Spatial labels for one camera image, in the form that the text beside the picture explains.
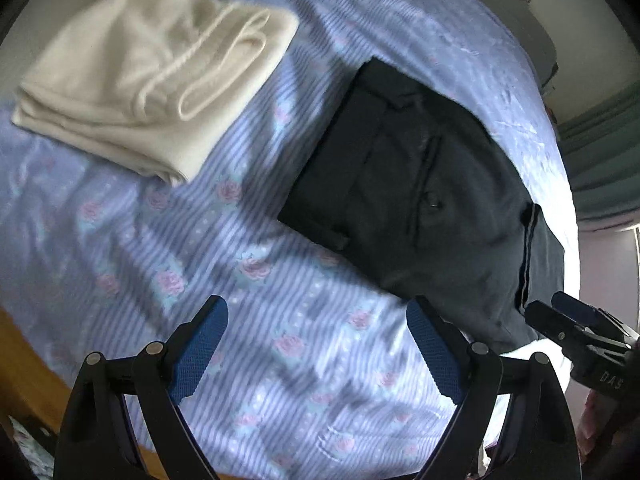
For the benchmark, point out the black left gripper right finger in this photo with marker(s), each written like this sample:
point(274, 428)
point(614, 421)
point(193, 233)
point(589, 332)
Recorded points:
point(511, 419)

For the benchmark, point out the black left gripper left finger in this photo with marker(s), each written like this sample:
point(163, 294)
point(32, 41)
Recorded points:
point(96, 440)

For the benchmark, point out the dark grey pants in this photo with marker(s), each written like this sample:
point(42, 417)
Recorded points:
point(409, 188)

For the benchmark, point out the teal curtain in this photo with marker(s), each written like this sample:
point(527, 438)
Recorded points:
point(600, 151)

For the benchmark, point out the blue striped floral bedsheet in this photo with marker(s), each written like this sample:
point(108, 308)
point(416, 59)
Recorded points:
point(316, 376)

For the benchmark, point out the cream folded cloth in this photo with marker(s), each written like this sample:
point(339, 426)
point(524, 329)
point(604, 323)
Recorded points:
point(153, 84)

